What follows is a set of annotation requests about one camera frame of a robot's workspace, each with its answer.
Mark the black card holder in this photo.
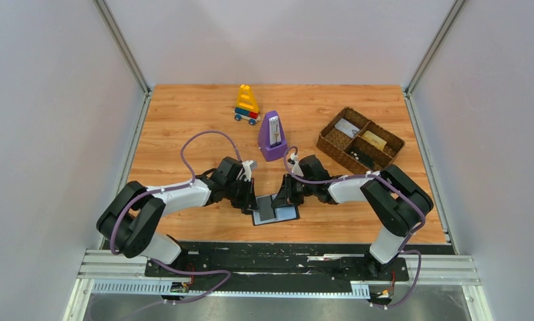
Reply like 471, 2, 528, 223
252, 194, 300, 226

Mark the black credit card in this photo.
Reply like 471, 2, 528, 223
349, 148, 375, 171

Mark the yellow credit card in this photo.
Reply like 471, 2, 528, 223
361, 130, 387, 151

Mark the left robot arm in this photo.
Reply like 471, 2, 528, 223
96, 156, 258, 264

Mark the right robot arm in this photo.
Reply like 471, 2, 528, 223
272, 154, 434, 265

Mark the white card in basket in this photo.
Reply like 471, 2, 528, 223
334, 118, 360, 138

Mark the purple metronome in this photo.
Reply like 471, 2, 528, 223
258, 110, 288, 162

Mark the brown woven basket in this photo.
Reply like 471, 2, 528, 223
316, 107, 406, 174

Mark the colourful toy block car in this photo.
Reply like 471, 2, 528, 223
234, 84, 261, 126

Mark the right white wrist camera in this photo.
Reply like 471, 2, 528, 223
288, 153, 304, 177

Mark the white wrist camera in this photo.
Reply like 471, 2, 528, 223
288, 153, 304, 177
239, 160, 258, 181

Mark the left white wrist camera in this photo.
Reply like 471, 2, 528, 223
239, 160, 258, 181

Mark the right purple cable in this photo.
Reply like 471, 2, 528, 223
283, 146, 428, 253

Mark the purple cable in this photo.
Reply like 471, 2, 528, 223
283, 146, 428, 253
109, 130, 243, 257

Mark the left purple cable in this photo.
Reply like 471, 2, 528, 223
109, 130, 243, 257

